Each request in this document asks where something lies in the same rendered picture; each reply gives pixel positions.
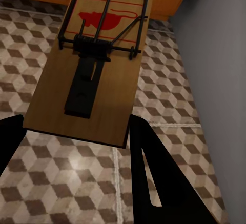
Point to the mousetrap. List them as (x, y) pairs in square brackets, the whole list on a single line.
[(88, 85)]

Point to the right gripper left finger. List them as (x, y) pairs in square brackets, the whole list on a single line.
[(11, 135)]

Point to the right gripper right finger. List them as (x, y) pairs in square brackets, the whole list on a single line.
[(180, 202)]

